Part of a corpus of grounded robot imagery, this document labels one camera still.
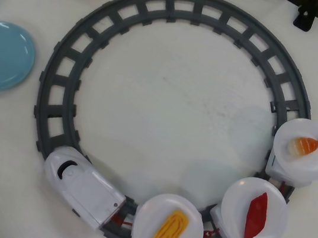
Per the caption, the white Shinkansen toy locomotive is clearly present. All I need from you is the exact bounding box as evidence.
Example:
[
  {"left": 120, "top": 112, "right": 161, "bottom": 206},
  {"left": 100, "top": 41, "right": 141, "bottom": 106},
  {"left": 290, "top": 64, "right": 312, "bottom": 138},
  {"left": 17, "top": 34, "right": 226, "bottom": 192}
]
[{"left": 36, "top": 143, "right": 134, "bottom": 235}]

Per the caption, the yellow egg nigiri sushi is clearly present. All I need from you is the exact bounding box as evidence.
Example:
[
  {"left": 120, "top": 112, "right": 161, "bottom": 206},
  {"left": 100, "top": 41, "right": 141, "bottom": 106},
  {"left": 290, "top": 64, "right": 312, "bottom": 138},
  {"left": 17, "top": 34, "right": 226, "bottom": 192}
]
[{"left": 150, "top": 207, "right": 192, "bottom": 238}]

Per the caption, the orange shrimp nigiri sushi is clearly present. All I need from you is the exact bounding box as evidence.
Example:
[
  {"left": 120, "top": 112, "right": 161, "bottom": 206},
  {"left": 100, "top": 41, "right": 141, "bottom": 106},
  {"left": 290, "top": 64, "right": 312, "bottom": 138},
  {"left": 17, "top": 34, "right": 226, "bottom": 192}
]
[{"left": 286, "top": 127, "right": 318, "bottom": 159}]

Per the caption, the black metal bracket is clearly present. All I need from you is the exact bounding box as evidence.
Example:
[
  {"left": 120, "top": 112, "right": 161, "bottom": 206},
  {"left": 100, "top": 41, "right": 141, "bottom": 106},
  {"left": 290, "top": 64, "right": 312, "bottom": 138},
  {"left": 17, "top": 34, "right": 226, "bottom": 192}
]
[{"left": 292, "top": 0, "right": 318, "bottom": 33}]

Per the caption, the red train coupler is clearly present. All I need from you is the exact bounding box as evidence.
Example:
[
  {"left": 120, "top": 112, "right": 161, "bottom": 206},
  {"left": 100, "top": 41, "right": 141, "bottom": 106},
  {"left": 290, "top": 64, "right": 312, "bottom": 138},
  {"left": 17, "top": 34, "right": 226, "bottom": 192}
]
[
  {"left": 201, "top": 225, "right": 221, "bottom": 238},
  {"left": 107, "top": 211, "right": 137, "bottom": 230}
]

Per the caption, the white toy train wagon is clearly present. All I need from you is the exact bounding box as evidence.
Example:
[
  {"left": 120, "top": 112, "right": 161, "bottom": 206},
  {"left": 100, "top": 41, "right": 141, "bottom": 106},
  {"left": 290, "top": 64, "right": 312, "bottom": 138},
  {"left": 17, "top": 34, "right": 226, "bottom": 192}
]
[
  {"left": 205, "top": 202, "right": 238, "bottom": 238},
  {"left": 263, "top": 150, "right": 317, "bottom": 189}
]

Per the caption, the grey circular toy train track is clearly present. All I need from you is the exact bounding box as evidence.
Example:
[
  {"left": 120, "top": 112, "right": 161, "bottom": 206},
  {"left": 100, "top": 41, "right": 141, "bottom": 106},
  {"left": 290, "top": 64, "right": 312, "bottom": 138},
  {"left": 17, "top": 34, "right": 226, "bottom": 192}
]
[{"left": 15, "top": 0, "right": 318, "bottom": 238}]

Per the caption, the red tuna nigiri sushi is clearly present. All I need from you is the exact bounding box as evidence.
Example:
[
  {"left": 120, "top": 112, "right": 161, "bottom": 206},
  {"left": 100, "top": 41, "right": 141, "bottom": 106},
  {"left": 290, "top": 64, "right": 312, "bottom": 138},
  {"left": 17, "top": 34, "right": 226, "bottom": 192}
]
[{"left": 242, "top": 189, "right": 271, "bottom": 238}]

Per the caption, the blue round ceramic dish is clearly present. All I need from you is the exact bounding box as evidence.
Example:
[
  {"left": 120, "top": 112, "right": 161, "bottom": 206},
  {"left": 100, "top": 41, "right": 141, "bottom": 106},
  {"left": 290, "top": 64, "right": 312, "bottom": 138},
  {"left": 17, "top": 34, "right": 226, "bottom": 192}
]
[{"left": 0, "top": 20, "right": 41, "bottom": 97}]

